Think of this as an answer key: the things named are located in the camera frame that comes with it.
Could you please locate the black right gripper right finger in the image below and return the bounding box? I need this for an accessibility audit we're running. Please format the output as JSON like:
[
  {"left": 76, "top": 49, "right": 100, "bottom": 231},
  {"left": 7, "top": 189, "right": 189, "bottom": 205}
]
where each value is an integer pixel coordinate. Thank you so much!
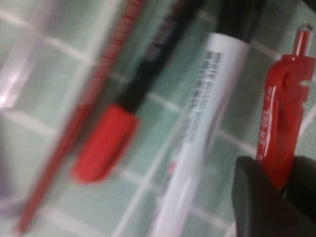
[{"left": 282, "top": 155, "right": 316, "bottom": 218}]

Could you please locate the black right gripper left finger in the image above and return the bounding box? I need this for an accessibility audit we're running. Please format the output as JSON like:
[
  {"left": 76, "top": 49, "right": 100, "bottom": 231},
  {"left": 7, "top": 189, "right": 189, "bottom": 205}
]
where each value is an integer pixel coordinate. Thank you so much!
[{"left": 232, "top": 155, "right": 316, "bottom": 237}]

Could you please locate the red retractable pen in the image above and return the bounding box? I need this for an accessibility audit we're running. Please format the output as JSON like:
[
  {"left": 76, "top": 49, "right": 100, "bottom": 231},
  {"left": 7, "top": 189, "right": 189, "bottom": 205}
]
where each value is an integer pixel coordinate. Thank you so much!
[{"left": 255, "top": 23, "right": 316, "bottom": 191}]

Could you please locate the white marker with black cap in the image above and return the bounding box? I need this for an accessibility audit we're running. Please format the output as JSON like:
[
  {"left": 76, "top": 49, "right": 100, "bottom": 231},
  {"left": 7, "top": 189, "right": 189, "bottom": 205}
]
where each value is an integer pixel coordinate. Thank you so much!
[{"left": 149, "top": 0, "right": 264, "bottom": 237}]

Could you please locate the green checked tablecloth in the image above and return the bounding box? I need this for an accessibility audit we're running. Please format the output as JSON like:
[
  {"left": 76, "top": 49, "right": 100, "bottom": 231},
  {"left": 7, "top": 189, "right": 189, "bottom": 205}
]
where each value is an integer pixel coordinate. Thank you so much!
[{"left": 0, "top": 0, "right": 316, "bottom": 237}]

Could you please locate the black marker with red cap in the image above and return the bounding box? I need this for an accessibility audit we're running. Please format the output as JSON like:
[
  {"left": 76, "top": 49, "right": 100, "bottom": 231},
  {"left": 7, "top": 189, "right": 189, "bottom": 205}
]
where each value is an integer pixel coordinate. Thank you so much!
[{"left": 70, "top": 0, "right": 198, "bottom": 184}]

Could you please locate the red pencil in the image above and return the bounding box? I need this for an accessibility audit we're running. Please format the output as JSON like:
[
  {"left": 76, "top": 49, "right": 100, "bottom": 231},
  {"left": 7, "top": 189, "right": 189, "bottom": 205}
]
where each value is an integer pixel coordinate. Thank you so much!
[{"left": 12, "top": 0, "right": 146, "bottom": 234}]

